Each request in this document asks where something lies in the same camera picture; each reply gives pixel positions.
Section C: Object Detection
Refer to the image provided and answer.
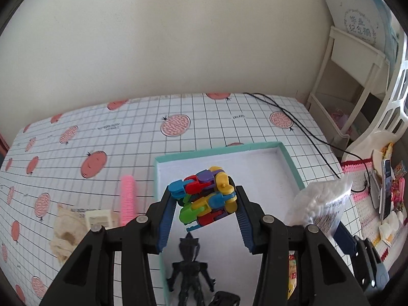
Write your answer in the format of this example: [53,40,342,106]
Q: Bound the cream plastic clip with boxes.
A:
[84,209,116,229]

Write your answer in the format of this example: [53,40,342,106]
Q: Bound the smartphone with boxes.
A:
[381,159,393,220]

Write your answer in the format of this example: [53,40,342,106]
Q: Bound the white wrapped packets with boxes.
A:
[379,212,407,246]

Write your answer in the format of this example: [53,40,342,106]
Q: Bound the yellow snack packet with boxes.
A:
[287,251,298,300]

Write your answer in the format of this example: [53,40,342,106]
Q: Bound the cream lace cloth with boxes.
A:
[49,203,93,263]

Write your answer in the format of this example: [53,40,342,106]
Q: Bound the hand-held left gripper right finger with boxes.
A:
[234,185,372,306]

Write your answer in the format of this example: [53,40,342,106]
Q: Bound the grey device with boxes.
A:
[368,169,383,211]

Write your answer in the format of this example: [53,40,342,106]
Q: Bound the white cutout headboard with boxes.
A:
[341,35,408,163]

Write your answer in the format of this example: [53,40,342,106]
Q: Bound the pink white crochet mat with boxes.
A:
[340,158,408,263]

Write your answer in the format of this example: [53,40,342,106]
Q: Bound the black action figure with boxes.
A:
[167,232,217,306]

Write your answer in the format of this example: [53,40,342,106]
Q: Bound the teal cardboard box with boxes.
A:
[155,141,306,306]

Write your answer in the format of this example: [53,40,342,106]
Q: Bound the white wooden shelf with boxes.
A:
[305,25,391,149]

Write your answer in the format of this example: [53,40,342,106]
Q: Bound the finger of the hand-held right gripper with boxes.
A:
[333,221,359,256]

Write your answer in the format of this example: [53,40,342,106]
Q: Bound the cream yellow item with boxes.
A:
[373,143,394,166]

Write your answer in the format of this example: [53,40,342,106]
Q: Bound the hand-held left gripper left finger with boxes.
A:
[38,185,179,306]

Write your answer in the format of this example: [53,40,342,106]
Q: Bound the pink hair roller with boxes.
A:
[119,175,137,226]

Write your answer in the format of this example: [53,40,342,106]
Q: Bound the colourful linked block toy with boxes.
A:
[168,166,238,233]

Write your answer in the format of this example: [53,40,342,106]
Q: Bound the bag of cotton swabs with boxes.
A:
[285,178,354,238]

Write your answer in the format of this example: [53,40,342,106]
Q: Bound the grid fruit print cloth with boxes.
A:
[0,92,354,306]

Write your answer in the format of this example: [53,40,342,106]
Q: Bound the pink toy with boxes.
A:
[392,178,405,212]

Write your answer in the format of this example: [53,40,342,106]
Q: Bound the pale blue album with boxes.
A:
[319,0,399,61]

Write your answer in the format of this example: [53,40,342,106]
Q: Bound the black toy car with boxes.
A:
[209,291,241,306]

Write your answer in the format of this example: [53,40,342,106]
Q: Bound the pink fabric item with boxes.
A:
[330,110,349,128]

